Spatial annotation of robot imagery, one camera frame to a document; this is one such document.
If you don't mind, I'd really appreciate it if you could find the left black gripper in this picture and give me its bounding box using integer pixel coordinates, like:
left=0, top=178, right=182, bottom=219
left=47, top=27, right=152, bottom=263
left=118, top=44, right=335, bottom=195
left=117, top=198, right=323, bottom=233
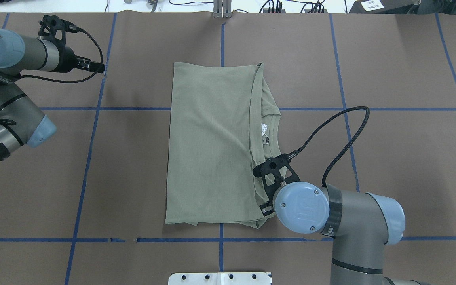
left=56, top=46, right=106, bottom=73

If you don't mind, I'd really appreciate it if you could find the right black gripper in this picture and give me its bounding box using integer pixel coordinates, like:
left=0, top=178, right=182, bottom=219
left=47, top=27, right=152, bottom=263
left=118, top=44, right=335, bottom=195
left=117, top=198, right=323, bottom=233
left=259, top=202, right=276, bottom=217

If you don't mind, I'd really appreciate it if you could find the olive green long-sleeve shirt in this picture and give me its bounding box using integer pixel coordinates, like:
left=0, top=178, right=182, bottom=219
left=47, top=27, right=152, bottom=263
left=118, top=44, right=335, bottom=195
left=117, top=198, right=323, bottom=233
left=165, top=63, right=281, bottom=229

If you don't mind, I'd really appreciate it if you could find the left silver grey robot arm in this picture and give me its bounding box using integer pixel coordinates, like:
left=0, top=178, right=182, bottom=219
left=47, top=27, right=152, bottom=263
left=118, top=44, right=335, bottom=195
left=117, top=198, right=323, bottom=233
left=0, top=23, right=105, bottom=161

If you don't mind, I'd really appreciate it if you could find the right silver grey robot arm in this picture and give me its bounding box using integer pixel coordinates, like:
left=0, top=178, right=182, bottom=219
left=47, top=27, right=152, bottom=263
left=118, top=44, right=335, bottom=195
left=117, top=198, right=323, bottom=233
left=260, top=182, right=422, bottom=285

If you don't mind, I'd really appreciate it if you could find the white shirt price tag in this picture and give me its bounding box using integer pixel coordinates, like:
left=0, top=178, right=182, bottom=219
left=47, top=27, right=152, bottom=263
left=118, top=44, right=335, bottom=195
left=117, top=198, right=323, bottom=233
left=261, top=123, right=270, bottom=145

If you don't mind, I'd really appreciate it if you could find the black box with label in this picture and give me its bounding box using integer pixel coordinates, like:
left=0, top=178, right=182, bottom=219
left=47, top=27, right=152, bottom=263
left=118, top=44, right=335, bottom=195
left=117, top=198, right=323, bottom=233
left=348, top=0, right=422, bottom=14

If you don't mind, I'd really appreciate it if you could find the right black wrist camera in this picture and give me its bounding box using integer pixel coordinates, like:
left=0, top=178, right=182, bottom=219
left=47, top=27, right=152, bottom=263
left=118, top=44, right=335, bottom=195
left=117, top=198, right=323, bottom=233
left=252, top=152, right=300, bottom=200

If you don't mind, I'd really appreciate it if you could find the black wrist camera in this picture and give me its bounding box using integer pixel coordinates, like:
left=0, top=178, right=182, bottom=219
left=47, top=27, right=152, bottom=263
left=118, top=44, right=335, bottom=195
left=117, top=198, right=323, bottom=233
left=252, top=152, right=300, bottom=200
left=38, top=15, right=81, bottom=46

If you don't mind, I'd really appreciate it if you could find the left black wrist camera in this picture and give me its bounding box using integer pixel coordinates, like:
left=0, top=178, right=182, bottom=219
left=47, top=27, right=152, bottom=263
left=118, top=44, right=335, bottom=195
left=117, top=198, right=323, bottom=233
left=38, top=15, right=81, bottom=46

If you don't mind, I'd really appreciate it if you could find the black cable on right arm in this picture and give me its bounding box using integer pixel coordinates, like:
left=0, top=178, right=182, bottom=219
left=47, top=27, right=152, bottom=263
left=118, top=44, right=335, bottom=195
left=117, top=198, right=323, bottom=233
left=287, top=106, right=370, bottom=187

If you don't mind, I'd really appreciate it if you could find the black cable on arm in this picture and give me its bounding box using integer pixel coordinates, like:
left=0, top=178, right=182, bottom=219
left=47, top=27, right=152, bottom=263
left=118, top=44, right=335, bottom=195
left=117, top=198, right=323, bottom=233
left=287, top=106, right=370, bottom=187
left=0, top=28, right=104, bottom=127

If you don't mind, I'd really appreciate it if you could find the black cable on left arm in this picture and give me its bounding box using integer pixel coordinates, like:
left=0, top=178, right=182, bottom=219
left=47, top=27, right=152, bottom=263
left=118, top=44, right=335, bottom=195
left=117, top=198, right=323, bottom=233
left=0, top=28, right=104, bottom=127

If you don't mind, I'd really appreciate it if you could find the aluminium frame post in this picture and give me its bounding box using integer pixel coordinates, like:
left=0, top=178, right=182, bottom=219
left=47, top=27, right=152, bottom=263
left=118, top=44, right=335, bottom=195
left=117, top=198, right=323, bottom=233
left=212, top=0, right=233, bottom=19

